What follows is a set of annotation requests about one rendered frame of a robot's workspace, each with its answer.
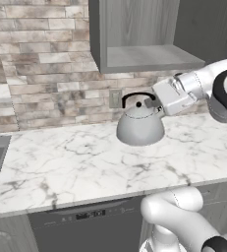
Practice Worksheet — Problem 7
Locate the grey kettle with black handle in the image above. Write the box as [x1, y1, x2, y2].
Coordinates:
[116, 92, 166, 148]

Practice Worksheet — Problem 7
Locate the grey wood wall cabinet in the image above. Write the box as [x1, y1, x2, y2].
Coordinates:
[87, 0, 206, 75]

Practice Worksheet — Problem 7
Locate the grey base cabinet drawer front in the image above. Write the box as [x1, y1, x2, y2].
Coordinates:
[197, 182, 227, 234]

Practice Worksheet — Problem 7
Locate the grey wall outlet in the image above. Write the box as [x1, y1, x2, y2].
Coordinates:
[108, 89, 123, 109]

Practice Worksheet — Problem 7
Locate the dark grey dishwasher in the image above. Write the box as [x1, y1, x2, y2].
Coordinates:
[27, 195, 146, 252]

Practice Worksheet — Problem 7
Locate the grey base cabinet door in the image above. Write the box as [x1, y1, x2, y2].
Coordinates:
[0, 214, 35, 252]

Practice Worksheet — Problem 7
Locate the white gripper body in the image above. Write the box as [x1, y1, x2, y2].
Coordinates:
[151, 78, 198, 117]

